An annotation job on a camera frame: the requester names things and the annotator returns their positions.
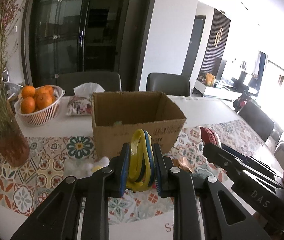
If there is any white plush toy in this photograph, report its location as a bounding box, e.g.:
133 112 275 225
63 157 109 179

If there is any rose gold foil packet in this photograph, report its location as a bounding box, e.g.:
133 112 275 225
172 157 192 173

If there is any brown cardboard box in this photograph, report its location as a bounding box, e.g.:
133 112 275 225
92 92 186 159

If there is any dark side chair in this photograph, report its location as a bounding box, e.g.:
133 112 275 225
239 101 274 142

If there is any red knitted cushion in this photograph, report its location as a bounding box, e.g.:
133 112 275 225
199 126 222 148

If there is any floral fabric tissue pouch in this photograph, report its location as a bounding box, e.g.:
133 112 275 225
67 82 105 116

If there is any dark chair left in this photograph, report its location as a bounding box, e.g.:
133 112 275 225
56 71 122 96

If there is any dark chair right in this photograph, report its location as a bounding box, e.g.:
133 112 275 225
146 73 190 96

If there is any white plastic fruit basket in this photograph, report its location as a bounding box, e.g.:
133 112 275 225
14 85 66 127

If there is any orange fruit front centre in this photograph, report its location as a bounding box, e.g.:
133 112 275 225
37 93 53 110

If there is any orange fruit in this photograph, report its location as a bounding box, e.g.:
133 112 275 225
21 96 36 114
21 86 36 99
34 87 50 98
37 93 53 110
44 85 54 95

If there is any white tv console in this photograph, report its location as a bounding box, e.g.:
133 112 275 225
192 80 241 101

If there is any orange fruit back right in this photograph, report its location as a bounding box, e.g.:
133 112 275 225
44 85 54 95

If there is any orange fruit middle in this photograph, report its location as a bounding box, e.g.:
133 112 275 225
34 87 50 98

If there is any orange fruit front left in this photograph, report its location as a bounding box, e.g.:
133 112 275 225
21 96 36 114

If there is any orange fruit back left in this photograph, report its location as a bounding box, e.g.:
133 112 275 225
21 86 36 99

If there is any patterned white table runner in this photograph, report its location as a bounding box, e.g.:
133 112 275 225
0 96 283 240

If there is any black glass door cabinet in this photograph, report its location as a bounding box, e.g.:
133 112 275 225
22 0 155 91

